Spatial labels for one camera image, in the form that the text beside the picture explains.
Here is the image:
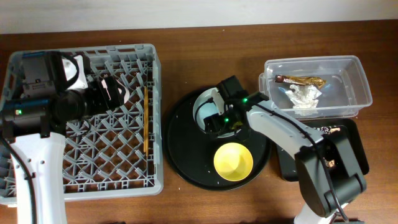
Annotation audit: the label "pink cup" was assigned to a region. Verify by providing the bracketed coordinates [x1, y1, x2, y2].
[100, 77, 130, 107]

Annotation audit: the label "grey round plate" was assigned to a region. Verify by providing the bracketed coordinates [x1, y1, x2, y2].
[193, 87, 247, 139]

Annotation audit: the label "yellow bowl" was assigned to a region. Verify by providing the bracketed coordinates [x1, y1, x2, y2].
[213, 142, 254, 182]

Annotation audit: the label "wooden chopstick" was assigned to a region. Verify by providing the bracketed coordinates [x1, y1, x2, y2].
[144, 90, 149, 157]
[144, 86, 149, 156]

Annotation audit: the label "white napkin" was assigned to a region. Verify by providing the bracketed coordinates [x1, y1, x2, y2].
[285, 85, 322, 109]

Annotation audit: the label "gold brown snack wrapper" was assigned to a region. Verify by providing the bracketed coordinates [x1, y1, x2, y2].
[275, 75, 326, 88]

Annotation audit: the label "food scraps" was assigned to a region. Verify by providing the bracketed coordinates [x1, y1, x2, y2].
[316, 126, 341, 169]

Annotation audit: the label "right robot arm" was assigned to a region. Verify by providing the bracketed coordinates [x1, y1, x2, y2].
[194, 88, 369, 223]

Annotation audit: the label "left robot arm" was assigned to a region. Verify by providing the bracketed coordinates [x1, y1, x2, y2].
[1, 51, 130, 223]

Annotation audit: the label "grey dishwasher rack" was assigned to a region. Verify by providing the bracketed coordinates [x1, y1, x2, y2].
[1, 44, 163, 205]

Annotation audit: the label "round black tray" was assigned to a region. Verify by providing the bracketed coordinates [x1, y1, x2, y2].
[162, 87, 272, 191]

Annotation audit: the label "black rectangular tray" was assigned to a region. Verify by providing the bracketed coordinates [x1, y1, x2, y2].
[272, 118, 369, 182]

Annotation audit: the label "clear plastic bin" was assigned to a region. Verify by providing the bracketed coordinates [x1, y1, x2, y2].
[259, 55, 373, 120]

